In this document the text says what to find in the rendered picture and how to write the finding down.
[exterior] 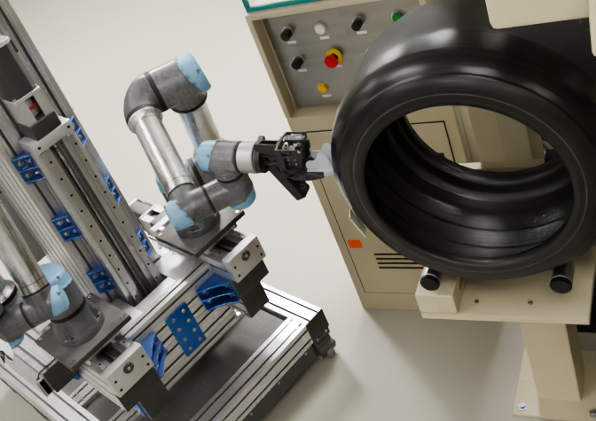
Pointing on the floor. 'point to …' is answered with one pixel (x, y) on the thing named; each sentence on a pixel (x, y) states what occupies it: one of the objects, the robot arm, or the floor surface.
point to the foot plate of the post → (576, 409)
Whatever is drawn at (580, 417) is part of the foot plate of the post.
